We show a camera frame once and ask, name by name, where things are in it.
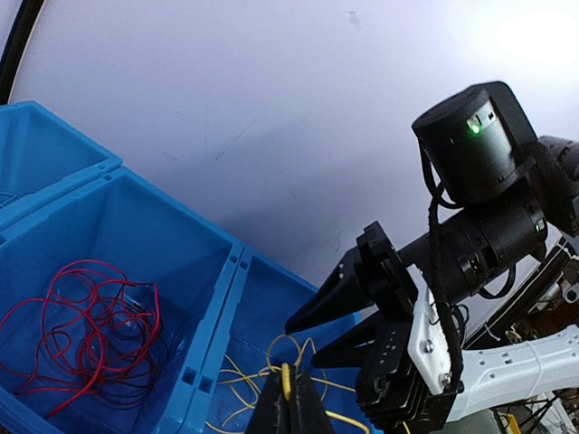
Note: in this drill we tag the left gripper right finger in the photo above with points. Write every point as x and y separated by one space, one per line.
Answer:
307 413

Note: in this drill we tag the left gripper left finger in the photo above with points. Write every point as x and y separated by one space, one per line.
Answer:
271 413

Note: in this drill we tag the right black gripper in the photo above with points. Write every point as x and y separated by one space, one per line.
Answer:
457 260

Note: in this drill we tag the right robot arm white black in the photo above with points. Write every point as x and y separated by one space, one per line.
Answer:
496 189

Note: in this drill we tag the blue plastic divided bin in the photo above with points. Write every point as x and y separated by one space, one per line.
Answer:
67 198

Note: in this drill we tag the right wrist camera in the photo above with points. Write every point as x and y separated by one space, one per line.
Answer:
406 378

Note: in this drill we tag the right black frame post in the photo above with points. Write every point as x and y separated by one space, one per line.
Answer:
20 34

